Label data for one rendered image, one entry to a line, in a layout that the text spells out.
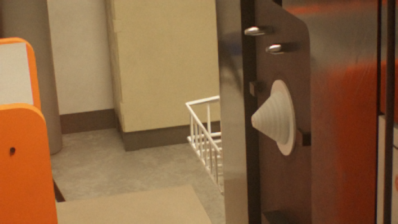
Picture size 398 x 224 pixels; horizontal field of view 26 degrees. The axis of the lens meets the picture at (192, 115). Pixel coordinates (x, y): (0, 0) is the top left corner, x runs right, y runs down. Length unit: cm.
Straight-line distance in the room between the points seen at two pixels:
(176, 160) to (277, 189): 309
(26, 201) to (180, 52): 284
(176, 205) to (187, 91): 221
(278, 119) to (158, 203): 107
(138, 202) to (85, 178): 199
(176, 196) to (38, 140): 78
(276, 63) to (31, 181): 43
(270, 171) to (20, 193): 38
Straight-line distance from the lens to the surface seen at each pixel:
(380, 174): 51
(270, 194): 78
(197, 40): 386
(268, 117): 69
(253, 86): 76
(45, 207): 106
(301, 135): 64
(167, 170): 374
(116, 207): 174
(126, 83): 385
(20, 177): 105
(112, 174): 375
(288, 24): 67
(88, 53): 418
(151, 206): 173
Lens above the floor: 144
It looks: 19 degrees down
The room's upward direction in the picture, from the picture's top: 3 degrees counter-clockwise
